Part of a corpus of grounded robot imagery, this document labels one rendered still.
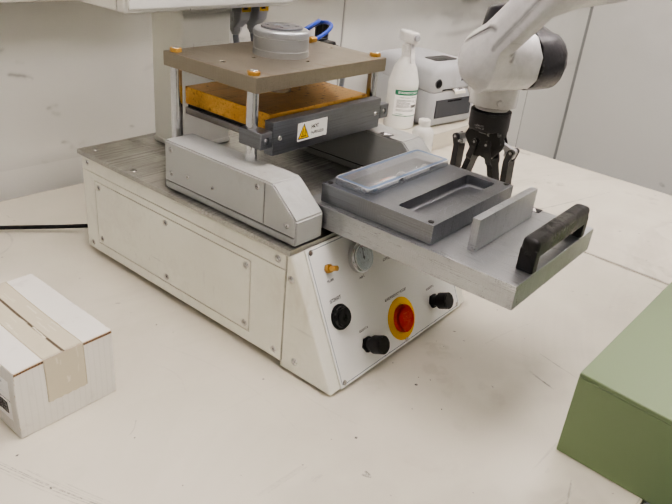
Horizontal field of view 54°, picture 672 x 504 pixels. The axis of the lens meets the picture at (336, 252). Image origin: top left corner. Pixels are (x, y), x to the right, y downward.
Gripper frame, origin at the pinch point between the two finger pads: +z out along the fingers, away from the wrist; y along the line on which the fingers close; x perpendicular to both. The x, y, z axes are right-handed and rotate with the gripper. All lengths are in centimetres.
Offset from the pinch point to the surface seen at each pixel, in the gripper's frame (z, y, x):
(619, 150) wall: 35, -42, 195
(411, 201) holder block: -19, 18, -47
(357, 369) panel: 3, 17, -53
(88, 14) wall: -29, -65, -44
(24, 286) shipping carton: -5, -15, -81
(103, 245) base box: 1, -31, -62
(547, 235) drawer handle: -21, 35, -45
